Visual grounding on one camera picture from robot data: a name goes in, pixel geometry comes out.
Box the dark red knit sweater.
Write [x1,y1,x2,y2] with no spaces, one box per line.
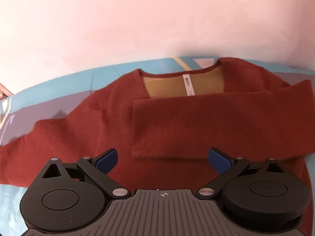
[0,56,315,193]

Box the pink curtain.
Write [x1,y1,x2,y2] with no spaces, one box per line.
[0,84,13,100]

